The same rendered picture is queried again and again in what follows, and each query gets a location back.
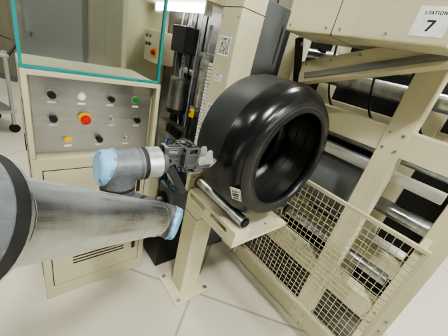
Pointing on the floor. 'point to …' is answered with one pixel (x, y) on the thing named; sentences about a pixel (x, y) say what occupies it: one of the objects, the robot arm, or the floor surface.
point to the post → (193, 235)
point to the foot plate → (183, 291)
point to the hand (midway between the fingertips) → (213, 161)
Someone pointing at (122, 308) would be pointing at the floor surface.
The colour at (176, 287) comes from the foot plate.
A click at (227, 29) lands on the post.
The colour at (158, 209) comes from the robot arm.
